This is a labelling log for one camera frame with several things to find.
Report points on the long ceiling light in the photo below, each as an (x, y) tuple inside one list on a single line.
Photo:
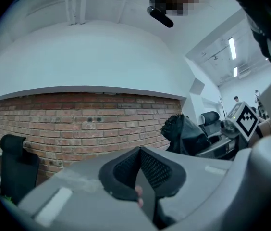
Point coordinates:
[(231, 47)]

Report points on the black mesh office chair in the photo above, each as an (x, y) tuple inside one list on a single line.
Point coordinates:
[(17, 167)]

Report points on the short ceiling light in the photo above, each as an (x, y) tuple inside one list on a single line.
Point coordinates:
[(235, 71)]

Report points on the grey wall panel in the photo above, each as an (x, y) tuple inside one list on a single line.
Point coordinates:
[(196, 86)]

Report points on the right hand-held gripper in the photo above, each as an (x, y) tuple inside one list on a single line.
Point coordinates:
[(246, 121)]

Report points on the person's right forearm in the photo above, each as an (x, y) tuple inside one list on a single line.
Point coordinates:
[(265, 129)]

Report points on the white ceiling pipes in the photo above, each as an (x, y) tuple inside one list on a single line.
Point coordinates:
[(76, 3)]

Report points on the black head-worn camera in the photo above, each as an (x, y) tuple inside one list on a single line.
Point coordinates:
[(160, 16)]

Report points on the black office chair with headrest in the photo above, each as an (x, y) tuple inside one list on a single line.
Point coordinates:
[(211, 120)]

